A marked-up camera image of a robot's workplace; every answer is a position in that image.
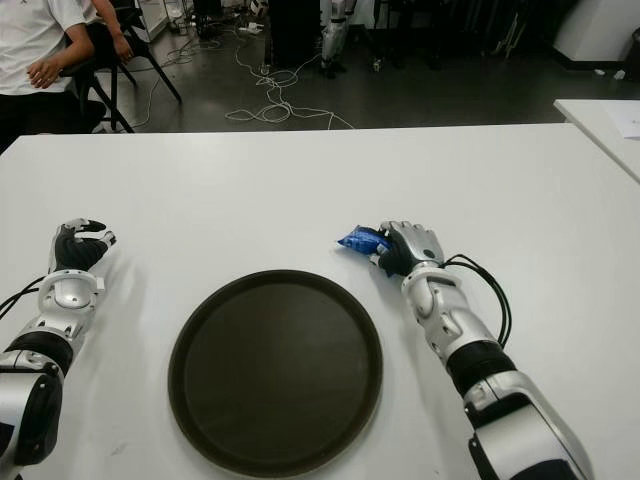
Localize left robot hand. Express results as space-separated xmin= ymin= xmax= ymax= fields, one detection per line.
xmin=48 ymin=217 xmax=119 ymax=275

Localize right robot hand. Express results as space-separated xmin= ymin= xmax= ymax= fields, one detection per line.
xmin=369 ymin=219 xmax=447 ymax=277

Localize blue Oreo cookie pack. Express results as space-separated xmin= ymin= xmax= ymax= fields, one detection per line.
xmin=332 ymin=224 xmax=394 ymax=266

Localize black chair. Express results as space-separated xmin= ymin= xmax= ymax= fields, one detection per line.
xmin=59 ymin=0 xmax=184 ymax=134

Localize round dark brown tray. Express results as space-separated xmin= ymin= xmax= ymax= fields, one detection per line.
xmin=167 ymin=268 xmax=385 ymax=479

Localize white side table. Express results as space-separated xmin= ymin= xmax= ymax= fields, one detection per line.
xmin=553 ymin=98 xmax=640 ymax=184

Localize seated person in white shirt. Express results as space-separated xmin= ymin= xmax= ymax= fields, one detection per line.
xmin=0 ymin=0 xmax=136 ymax=151

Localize silver humanoid robot legs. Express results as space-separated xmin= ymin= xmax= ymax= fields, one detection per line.
xmin=319 ymin=0 xmax=359 ymax=79

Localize folded metal stand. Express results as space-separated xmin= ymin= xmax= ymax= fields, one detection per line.
xmin=492 ymin=9 xmax=526 ymax=59

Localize white paper sheet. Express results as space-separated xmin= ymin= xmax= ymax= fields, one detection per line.
xmin=607 ymin=107 xmax=640 ymax=139

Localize black cabinet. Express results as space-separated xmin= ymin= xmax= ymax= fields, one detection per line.
xmin=268 ymin=0 xmax=324 ymax=69

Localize white cabinet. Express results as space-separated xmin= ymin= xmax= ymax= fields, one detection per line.
xmin=552 ymin=0 xmax=640 ymax=81

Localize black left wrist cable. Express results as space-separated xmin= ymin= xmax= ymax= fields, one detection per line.
xmin=0 ymin=277 xmax=46 ymax=319

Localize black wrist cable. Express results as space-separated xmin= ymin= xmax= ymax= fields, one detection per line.
xmin=0 ymin=277 xmax=46 ymax=319
xmin=444 ymin=253 xmax=514 ymax=346

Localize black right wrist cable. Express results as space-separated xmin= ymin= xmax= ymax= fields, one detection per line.
xmin=444 ymin=253 xmax=514 ymax=346

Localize white floor cable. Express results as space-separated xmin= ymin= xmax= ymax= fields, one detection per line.
xmin=224 ymin=19 xmax=356 ymax=130

